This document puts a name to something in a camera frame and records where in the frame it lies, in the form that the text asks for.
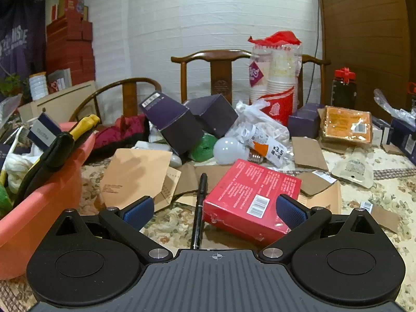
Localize bagged paper cup stacks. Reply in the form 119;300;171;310
248;31;303;127

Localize yellow black handled pliers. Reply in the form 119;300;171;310
13;114;101;209

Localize wooden chair with carved splat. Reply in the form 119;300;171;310
171;50;261;105

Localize floral cloth desktop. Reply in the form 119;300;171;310
0;141;416;312

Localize small navy white box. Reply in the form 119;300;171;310
27;112;62;152

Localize green shiny wrapper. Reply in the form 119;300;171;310
0;185;14;219

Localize wooden door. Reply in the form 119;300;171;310
317;0;416;127

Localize white light bulb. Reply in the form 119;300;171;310
213;136;264;165

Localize wooden chair with spindles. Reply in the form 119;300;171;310
298;55;332;106

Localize cardboard piece with barcode sticker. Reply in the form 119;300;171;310
359;201;401;233

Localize black wall cable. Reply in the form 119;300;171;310
312;0;323;105

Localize white ribbed container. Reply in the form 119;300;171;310
29;71;49;101

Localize beige cabinet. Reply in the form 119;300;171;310
18;81;98;128

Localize white flat pouch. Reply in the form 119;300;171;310
331;147;376;189

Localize crumpled clear plastic bag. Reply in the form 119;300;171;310
373;88;416;121

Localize round-back wooden chair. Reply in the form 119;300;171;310
68;77;163;126

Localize purple hanging banner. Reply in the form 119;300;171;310
0;0;46;79

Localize orange plastic-wrapped pack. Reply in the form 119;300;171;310
319;106;373;145

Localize green ball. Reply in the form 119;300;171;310
189;134;218;162

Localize black marker pen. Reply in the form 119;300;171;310
190;173;209;251

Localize red cardboard box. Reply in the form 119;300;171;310
202;159;302;247

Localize kraft paper envelope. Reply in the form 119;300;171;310
99;148;173;210

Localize green potted plant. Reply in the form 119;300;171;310
0;74;27;99

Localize dark red cushion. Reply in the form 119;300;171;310
86;114;150;162

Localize purple box with barcode label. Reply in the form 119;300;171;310
139;91;205;157

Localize stack of red boxes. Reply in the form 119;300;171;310
45;0;96;87

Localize long purple box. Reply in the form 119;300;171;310
288;103;326;139

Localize dark blue box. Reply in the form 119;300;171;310
389;117;416;167

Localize brown cardboard piece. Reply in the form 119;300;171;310
291;136;329;172

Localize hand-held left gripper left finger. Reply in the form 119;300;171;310
49;196;171;264

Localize dark jar with red lid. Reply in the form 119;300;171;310
331;67;358;109

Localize pink plastic basin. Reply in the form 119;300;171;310
0;122;97;280

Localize plain purple box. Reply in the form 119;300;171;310
184;94;239;139

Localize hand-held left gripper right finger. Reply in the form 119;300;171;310
258;194;387;264

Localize clear bag of white pieces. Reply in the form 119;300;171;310
224;100;290;144

